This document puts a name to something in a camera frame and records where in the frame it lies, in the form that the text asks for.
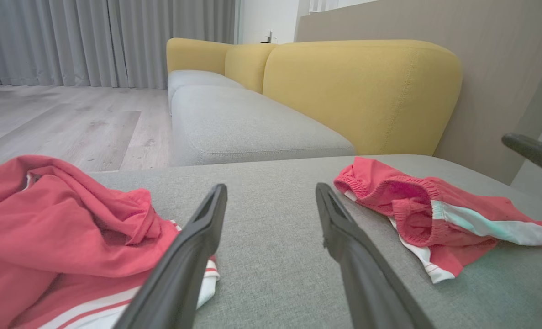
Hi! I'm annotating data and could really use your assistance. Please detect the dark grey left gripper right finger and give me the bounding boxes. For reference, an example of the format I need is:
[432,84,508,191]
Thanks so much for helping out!
[315,182,437,329]

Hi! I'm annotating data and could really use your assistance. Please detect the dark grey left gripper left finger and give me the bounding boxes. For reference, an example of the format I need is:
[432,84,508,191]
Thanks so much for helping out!
[113,184,228,329]

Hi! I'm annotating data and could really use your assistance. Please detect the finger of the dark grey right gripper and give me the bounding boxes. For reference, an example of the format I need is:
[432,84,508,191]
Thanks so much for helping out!
[501,133,542,181]

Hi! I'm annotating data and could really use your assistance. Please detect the red shorts white trim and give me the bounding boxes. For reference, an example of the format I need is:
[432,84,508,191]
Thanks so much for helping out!
[334,157,542,284]

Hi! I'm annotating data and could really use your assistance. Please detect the red basketball jersey white sleeves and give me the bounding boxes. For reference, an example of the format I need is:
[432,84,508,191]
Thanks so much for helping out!
[0,155,220,329]

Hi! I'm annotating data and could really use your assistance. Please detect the wide yellow sofa back cushion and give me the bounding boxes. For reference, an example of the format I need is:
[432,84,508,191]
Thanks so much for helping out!
[262,39,463,156]

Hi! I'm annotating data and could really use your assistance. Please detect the narrow yellow sofa back cushion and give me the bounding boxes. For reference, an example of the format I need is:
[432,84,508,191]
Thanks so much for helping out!
[225,43,278,94]

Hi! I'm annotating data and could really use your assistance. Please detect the grey pleated curtain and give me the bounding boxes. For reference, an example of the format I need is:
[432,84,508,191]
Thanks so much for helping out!
[0,0,239,90]

